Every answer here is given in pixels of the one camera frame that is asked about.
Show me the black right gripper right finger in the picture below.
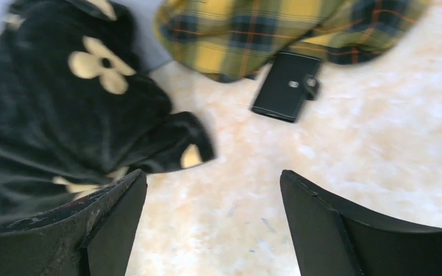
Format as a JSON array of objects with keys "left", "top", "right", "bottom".
[{"left": 280, "top": 170, "right": 442, "bottom": 276}]

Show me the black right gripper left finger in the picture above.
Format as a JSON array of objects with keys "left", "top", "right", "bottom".
[{"left": 0, "top": 170, "right": 147, "bottom": 275}]

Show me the black leather card holder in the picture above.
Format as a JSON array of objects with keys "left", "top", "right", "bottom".
[{"left": 251, "top": 52, "right": 322, "bottom": 123}]

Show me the black floral velvet blanket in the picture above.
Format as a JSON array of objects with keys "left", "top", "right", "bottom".
[{"left": 0, "top": 1, "right": 215, "bottom": 225}]

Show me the yellow plaid cloth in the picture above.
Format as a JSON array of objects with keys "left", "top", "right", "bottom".
[{"left": 153, "top": 0, "right": 430, "bottom": 83}]

